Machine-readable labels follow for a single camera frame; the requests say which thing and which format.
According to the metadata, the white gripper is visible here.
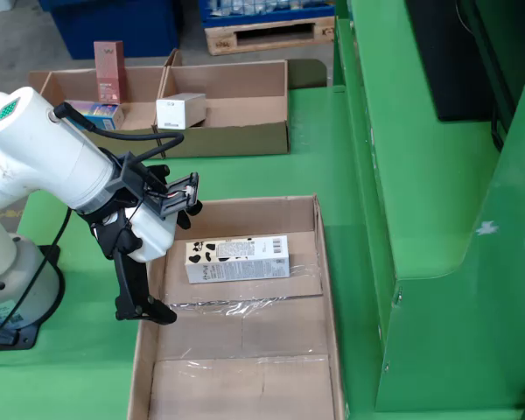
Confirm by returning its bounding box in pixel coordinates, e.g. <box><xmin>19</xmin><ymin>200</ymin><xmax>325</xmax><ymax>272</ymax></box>
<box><xmin>89</xmin><ymin>199</ymin><xmax>203</xmax><ymax>326</ymax></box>

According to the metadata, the cow print white carton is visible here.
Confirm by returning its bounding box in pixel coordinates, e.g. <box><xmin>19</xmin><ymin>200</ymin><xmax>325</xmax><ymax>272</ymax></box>
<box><xmin>184</xmin><ymin>234</ymin><xmax>291</xmax><ymax>284</ymax></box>

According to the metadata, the large shallow cardboard tray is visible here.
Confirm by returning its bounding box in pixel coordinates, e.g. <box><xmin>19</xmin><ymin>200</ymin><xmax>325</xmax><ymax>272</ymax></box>
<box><xmin>126</xmin><ymin>193</ymin><xmax>347</xmax><ymax>420</ymax></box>

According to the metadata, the open brown cardboard box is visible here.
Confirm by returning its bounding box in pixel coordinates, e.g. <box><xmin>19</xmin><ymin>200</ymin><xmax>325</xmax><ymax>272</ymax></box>
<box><xmin>28</xmin><ymin>65</ymin><xmax>167</xmax><ymax>161</ymax></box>
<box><xmin>151</xmin><ymin>48</ymin><xmax>291</xmax><ymax>159</ymax></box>

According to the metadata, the small white carton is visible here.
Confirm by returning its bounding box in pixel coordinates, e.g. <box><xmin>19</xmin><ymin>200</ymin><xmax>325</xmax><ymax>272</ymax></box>
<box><xmin>156</xmin><ymin>92</ymin><xmax>208</xmax><ymax>130</ymax></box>

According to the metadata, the iridescent blue carton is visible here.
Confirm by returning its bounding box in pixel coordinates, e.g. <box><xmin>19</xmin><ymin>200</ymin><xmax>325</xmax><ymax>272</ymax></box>
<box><xmin>64</xmin><ymin>99</ymin><xmax>126</xmax><ymax>131</ymax></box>

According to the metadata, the tall pink carton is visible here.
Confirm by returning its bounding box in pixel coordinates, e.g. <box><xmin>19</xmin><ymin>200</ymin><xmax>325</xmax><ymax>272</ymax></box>
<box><xmin>93</xmin><ymin>40</ymin><xmax>128</xmax><ymax>105</ymax></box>

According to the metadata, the wooden pallet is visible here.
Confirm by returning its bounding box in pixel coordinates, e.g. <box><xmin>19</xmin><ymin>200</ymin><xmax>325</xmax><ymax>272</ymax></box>
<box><xmin>204</xmin><ymin>16</ymin><xmax>336</xmax><ymax>57</ymax></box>

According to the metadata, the blue plastic bin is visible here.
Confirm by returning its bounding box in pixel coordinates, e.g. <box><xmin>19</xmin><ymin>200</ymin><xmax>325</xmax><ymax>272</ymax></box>
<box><xmin>38</xmin><ymin>0</ymin><xmax>180</xmax><ymax>60</ymax></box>

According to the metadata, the green metal rack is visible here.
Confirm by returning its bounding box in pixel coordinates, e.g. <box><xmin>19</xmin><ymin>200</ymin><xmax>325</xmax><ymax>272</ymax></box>
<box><xmin>332</xmin><ymin>0</ymin><xmax>525</xmax><ymax>412</ymax></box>

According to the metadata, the black flat panel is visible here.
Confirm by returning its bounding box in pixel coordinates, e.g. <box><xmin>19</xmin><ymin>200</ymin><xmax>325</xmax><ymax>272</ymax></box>
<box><xmin>404</xmin><ymin>0</ymin><xmax>515</xmax><ymax>123</ymax></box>

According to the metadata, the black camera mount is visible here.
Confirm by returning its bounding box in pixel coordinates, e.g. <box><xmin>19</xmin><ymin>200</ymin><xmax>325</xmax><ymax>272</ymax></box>
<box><xmin>106</xmin><ymin>151</ymin><xmax>201</xmax><ymax>220</ymax></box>

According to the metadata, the long black arm cable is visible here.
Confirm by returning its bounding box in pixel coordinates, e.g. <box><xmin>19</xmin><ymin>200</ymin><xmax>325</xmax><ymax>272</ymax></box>
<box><xmin>0</xmin><ymin>207</ymin><xmax>74</xmax><ymax>349</ymax></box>

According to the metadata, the short black wrist cable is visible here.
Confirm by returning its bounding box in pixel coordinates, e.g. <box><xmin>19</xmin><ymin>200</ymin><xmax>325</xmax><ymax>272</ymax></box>
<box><xmin>53</xmin><ymin>102</ymin><xmax>186</xmax><ymax>192</ymax></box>

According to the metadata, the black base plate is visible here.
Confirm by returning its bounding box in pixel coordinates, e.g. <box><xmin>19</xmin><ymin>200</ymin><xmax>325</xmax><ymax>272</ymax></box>
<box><xmin>0</xmin><ymin>244</ymin><xmax>67</xmax><ymax>351</ymax></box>

